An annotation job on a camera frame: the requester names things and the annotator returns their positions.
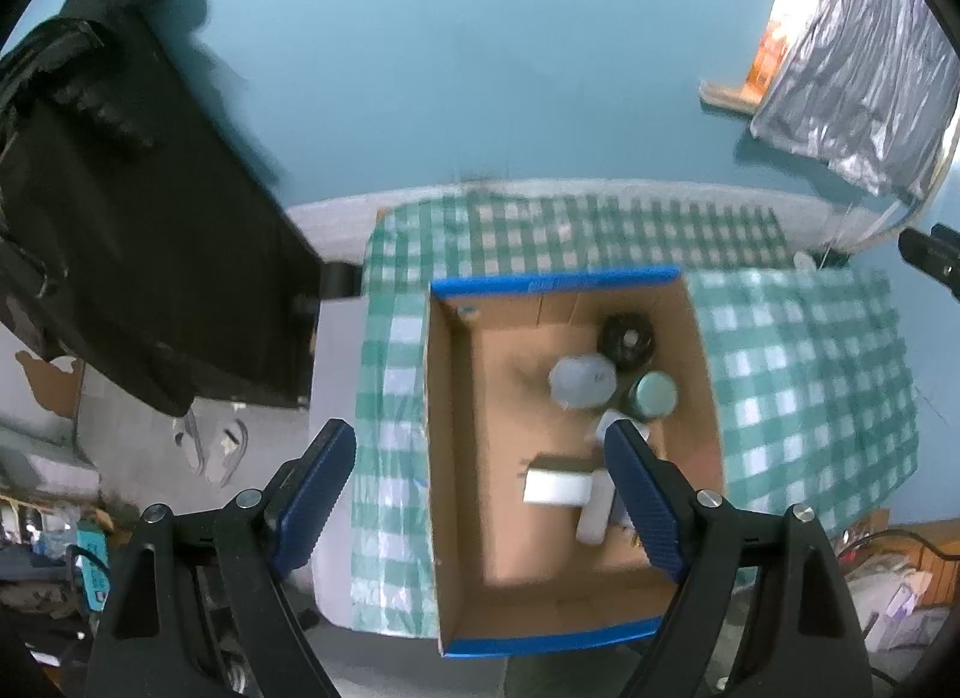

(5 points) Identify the blue-edged cardboard box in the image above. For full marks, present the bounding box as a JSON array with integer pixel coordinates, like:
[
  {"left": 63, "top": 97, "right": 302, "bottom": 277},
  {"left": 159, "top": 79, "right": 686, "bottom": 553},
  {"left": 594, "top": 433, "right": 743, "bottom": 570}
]
[{"left": 423, "top": 266, "right": 724, "bottom": 659}]

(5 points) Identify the left white slipper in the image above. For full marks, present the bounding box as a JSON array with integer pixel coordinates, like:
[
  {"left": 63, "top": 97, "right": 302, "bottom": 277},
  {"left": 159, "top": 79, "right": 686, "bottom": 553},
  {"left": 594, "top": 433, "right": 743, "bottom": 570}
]
[{"left": 172, "top": 411, "right": 205, "bottom": 476}]

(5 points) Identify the small white USB charger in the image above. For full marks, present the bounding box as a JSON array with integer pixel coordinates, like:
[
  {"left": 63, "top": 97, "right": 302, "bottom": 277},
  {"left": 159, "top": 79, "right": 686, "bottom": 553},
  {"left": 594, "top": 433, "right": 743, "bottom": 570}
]
[{"left": 593, "top": 407, "right": 653, "bottom": 448}]

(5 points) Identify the black cable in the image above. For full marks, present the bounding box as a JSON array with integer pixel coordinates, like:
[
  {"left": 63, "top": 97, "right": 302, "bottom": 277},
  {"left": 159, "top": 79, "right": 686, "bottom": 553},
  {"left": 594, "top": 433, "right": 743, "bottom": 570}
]
[{"left": 835, "top": 527, "right": 960, "bottom": 580}]

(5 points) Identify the teal small box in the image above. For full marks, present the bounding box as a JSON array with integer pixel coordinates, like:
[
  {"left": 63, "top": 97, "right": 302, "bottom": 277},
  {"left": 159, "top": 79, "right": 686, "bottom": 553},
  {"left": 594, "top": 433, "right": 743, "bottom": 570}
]
[{"left": 75, "top": 522, "right": 110, "bottom": 612}]

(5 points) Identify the green checkered tablecloth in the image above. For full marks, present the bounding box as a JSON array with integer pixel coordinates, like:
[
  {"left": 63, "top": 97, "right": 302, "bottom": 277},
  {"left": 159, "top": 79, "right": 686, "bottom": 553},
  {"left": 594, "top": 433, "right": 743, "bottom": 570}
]
[{"left": 348, "top": 193, "right": 919, "bottom": 638}]

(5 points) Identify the black round cooling fan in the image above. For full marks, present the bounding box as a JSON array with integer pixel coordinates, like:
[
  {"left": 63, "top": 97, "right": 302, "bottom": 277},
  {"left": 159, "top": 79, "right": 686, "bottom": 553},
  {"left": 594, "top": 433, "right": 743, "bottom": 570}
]
[{"left": 597, "top": 311, "right": 656, "bottom": 373}]

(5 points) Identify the black jacket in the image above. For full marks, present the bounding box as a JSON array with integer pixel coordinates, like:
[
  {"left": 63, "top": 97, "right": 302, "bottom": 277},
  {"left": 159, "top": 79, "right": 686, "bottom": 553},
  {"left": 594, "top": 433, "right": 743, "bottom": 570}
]
[{"left": 2, "top": 0, "right": 361, "bottom": 417}]

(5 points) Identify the white octagonal box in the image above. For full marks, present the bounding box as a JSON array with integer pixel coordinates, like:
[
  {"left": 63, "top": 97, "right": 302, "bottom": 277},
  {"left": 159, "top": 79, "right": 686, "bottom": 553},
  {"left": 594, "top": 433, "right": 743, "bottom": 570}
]
[{"left": 548, "top": 354, "right": 619, "bottom": 409}]

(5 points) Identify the large white plug charger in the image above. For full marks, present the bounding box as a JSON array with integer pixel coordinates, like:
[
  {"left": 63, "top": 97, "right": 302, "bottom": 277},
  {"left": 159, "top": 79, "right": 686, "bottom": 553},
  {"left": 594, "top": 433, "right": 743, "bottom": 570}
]
[{"left": 523, "top": 466, "right": 592, "bottom": 508}]

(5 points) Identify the silver foil bag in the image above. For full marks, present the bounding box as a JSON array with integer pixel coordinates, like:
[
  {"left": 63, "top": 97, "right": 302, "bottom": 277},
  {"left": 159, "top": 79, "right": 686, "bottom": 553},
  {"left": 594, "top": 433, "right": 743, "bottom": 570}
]
[{"left": 750, "top": 0, "right": 958, "bottom": 200}]

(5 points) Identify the green metal tin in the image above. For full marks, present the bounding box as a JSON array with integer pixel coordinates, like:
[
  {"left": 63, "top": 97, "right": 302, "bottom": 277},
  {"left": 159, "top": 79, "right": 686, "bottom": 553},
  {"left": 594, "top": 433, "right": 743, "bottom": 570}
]
[{"left": 626, "top": 370, "right": 679, "bottom": 422}]

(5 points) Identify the orange cardboard package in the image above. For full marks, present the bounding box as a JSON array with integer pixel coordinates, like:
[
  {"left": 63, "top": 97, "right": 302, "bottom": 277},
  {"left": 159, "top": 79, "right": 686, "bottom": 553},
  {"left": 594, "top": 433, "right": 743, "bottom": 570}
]
[{"left": 700, "top": 21, "right": 789, "bottom": 116}]

